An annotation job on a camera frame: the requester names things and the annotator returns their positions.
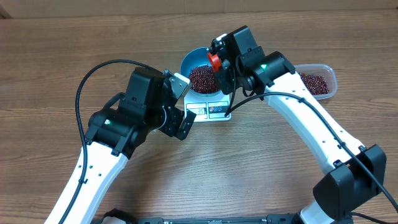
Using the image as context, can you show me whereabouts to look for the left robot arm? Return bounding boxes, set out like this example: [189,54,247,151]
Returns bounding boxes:
[46,67,196,223]

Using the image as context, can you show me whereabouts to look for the red measuring scoop blue handle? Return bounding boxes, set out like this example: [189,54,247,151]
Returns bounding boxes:
[207,52,222,72]

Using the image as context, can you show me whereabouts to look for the clear plastic food container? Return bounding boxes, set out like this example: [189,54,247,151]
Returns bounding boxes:
[295,63,338,100]

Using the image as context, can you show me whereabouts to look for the red beans in bowl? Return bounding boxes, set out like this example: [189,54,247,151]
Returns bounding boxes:
[188,65,220,94]

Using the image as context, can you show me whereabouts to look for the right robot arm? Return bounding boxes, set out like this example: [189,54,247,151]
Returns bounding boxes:
[208,26,386,223]

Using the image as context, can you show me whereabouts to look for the white digital kitchen scale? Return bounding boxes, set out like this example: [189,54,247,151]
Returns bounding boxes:
[183,90,231,123]

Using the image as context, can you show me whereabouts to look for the blue plastic bowl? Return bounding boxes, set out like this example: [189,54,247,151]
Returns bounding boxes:
[180,47,211,78]

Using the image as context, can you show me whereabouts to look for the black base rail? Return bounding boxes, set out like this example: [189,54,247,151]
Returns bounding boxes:
[91,208,303,224]

